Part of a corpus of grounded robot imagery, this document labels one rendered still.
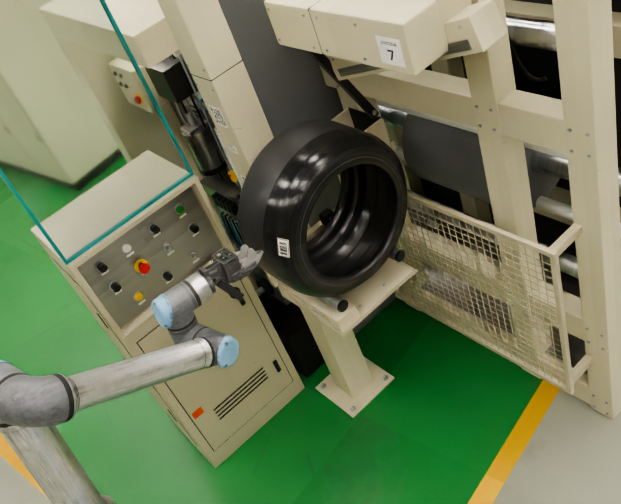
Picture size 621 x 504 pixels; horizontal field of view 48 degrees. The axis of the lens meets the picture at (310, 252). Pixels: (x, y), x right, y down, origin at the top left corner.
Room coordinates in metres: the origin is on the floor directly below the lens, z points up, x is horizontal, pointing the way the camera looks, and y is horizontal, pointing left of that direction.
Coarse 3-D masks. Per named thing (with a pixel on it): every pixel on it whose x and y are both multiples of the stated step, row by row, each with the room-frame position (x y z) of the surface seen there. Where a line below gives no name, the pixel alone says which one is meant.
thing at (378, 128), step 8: (344, 112) 2.38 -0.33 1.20; (352, 112) 2.38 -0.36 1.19; (360, 112) 2.33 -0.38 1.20; (336, 120) 2.36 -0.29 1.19; (344, 120) 2.38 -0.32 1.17; (352, 120) 2.39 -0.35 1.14; (360, 120) 2.34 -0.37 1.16; (368, 120) 2.30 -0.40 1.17; (376, 120) 2.25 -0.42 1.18; (360, 128) 2.36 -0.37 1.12; (368, 128) 2.20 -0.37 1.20; (376, 128) 2.21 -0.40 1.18; (384, 128) 2.22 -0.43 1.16; (384, 136) 2.22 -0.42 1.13
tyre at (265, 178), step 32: (288, 128) 1.98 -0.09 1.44; (320, 128) 1.91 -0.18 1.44; (352, 128) 1.91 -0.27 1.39; (256, 160) 1.91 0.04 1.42; (288, 160) 1.81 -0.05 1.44; (320, 160) 1.76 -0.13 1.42; (352, 160) 1.78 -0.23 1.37; (384, 160) 1.83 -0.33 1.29; (256, 192) 1.82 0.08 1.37; (288, 192) 1.72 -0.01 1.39; (320, 192) 1.71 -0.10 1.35; (352, 192) 2.07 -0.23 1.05; (384, 192) 1.98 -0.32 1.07; (256, 224) 1.77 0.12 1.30; (288, 224) 1.68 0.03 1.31; (352, 224) 2.02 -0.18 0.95; (384, 224) 1.92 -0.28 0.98; (320, 256) 1.96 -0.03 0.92; (352, 256) 1.91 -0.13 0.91; (384, 256) 1.78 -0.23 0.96; (320, 288) 1.67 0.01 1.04; (352, 288) 1.72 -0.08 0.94
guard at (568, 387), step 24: (408, 192) 2.01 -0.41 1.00; (408, 216) 2.04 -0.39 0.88; (456, 216) 1.79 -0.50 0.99; (528, 240) 1.55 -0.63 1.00; (408, 264) 2.12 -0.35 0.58; (480, 264) 1.74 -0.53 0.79; (552, 264) 1.46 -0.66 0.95; (456, 288) 1.89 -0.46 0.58; (480, 288) 1.77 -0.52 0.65; (504, 288) 1.66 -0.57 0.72; (432, 312) 2.07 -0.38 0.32; (504, 312) 1.69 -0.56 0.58; (528, 312) 1.58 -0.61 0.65; (480, 336) 1.82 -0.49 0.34; (504, 336) 1.71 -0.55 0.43; (552, 336) 1.50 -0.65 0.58; (552, 384) 1.52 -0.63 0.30
